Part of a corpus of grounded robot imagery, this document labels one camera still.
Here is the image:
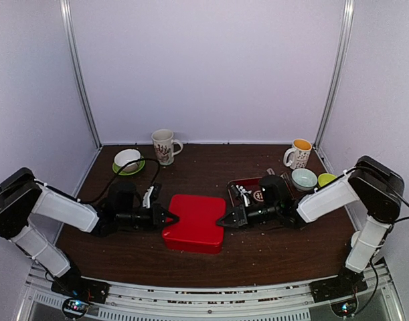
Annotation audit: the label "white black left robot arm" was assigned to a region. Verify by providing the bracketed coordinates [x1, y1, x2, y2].
[0, 167, 179, 300]

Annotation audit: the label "aluminium front rail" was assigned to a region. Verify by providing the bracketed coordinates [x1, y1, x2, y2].
[21, 257, 401, 321]

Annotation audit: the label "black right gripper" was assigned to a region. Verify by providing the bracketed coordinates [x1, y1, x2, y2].
[217, 202, 280, 229]

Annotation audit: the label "flower pattern mug yellow inside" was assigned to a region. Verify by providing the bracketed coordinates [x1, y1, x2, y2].
[283, 138, 313, 170]

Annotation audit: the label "aluminium right corner post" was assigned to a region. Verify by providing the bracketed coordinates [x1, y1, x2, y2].
[314, 0, 355, 150]

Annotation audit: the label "dark red lacquer tray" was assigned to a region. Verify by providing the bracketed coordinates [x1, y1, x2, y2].
[226, 176, 297, 205]

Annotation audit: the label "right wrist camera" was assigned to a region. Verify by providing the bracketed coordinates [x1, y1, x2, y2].
[229, 183, 254, 207]

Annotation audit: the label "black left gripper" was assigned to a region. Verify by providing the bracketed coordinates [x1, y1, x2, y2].
[116, 203, 179, 231]

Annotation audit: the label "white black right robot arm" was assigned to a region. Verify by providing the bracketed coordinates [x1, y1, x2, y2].
[216, 156, 404, 301]

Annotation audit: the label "green saucer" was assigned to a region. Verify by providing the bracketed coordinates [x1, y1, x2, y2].
[112, 157, 145, 176]

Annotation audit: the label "aluminium corner post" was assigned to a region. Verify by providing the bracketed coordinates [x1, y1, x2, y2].
[314, 0, 355, 150]
[60, 0, 102, 149]

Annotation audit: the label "blue lined ceramic bowl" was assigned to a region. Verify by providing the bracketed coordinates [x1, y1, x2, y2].
[291, 168, 318, 191]

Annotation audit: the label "red tin lid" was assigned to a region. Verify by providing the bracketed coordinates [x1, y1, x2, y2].
[161, 194, 226, 236]

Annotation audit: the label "aluminium left corner post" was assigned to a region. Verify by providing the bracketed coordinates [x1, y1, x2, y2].
[60, 0, 102, 149]

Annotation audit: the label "white paper cup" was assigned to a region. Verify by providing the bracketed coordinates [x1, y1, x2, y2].
[350, 231, 361, 249]

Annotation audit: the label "red tin box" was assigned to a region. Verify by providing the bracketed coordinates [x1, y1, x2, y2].
[162, 233, 224, 254]

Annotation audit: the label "lime green plastic bowl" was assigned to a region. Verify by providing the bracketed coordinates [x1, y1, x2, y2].
[317, 173, 337, 188]

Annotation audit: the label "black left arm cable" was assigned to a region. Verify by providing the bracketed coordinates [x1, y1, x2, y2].
[78, 157, 161, 205]

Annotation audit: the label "white ceramic bowl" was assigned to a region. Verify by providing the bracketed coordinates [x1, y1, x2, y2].
[114, 148, 141, 173]

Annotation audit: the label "metal serving tongs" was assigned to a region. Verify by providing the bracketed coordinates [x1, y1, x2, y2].
[266, 168, 291, 182]

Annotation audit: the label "tall coral pattern mug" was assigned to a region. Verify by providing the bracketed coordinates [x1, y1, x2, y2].
[151, 129, 183, 166]

